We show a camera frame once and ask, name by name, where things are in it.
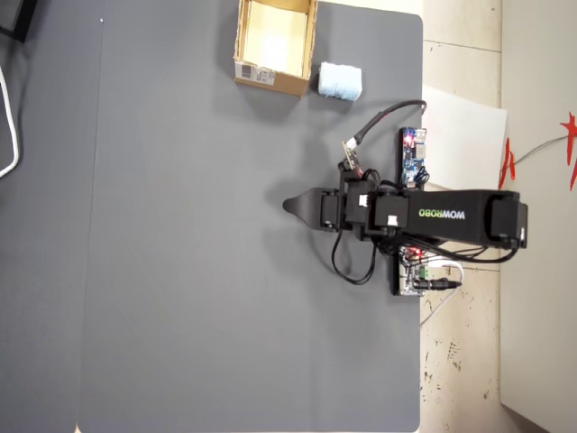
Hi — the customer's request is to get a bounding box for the black tray with clutter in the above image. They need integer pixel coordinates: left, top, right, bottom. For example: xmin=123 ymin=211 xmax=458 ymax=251
xmin=399 ymin=127 xmax=430 ymax=190

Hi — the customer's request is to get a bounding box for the dark gray textured mat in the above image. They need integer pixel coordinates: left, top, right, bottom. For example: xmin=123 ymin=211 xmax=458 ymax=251
xmin=75 ymin=0 xmax=426 ymax=433

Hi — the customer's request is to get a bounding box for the white paper sheet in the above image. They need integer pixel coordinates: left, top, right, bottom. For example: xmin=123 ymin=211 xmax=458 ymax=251
xmin=422 ymin=85 xmax=508 ymax=193

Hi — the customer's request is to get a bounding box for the gray cable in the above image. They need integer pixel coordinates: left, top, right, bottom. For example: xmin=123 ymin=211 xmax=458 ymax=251
xmin=512 ymin=134 xmax=572 ymax=167

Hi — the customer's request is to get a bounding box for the black servo cable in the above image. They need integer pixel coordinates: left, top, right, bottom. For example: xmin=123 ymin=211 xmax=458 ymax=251
xmin=330 ymin=226 xmax=379 ymax=287
xmin=430 ymin=238 xmax=522 ymax=265

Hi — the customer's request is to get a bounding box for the white cable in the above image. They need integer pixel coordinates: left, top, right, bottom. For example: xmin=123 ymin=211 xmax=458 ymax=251
xmin=420 ymin=260 xmax=466 ymax=327
xmin=0 ymin=66 xmax=22 ymax=180

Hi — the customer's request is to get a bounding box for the black flat object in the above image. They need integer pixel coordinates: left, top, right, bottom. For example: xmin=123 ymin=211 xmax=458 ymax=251
xmin=0 ymin=0 xmax=40 ymax=44

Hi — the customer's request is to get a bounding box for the black barrel power plug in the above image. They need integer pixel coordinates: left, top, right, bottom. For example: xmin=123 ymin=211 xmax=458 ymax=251
xmin=417 ymin=278 xmax=463 ymax=292

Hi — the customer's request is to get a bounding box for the motor controller circuit board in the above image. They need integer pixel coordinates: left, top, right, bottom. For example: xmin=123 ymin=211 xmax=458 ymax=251
xmin=390 ymin=245 xmax=435 ymax=298

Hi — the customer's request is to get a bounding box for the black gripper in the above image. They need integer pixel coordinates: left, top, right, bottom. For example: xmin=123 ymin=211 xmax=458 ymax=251
xmin=282 ymin=188 xmax=346 ymax=233

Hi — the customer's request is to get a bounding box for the black camera cable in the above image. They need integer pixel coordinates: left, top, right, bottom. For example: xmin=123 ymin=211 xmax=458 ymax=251
xmin=353 ymin=99 xmax=428 ymax=151

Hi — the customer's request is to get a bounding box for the light blue block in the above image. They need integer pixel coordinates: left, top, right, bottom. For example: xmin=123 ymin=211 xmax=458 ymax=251
xmin=317 ymin=61 xmax=364 ymax=103

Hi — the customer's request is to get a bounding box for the open cardboard box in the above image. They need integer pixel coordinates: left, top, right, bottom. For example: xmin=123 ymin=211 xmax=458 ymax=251
xmin=233 ymin=0 xmax=319 ymax=99

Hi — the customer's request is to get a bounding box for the small wrist camera board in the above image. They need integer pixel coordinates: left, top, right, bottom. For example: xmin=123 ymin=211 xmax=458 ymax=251
xmin=340 ymin=138 xmax=364 ymax=178

